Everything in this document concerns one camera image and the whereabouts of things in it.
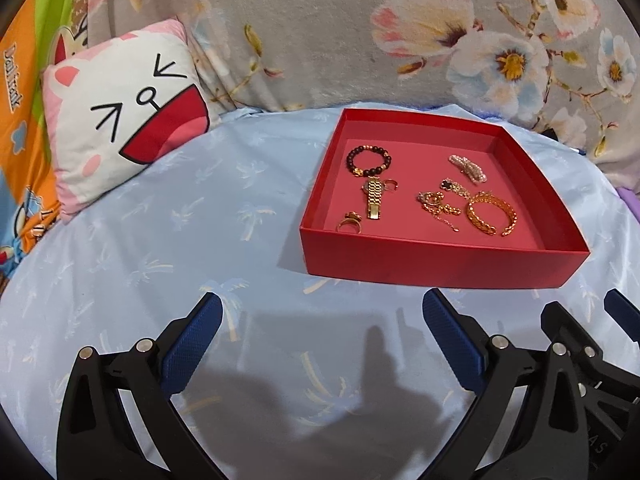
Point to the cat face cushion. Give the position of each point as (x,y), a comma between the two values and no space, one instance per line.
(110,110)

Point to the grey floral blanket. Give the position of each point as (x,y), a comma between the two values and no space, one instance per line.
(325,35)

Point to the gold wristwatch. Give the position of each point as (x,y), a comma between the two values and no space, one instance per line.
(373,200)

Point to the crystal hair clip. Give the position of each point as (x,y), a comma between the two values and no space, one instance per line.
(467,167)

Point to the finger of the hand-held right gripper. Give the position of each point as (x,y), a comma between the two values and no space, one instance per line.
(622,310)
(565,322)

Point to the colourful cartoon printed blanket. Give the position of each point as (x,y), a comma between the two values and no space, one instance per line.
(20,135)

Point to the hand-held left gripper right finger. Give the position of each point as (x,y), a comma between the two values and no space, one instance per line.
(452,340)

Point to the light blue patterned cloth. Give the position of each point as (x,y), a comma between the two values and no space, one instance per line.
(200,240)

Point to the purple flat pad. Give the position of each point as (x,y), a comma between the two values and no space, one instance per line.
(630,200)

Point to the red cardboard box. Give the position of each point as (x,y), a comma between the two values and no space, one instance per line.
(415,260)

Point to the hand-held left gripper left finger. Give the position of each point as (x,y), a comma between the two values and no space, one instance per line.
(195,340)

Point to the dark flower pendant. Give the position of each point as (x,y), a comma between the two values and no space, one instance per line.
(452,186)

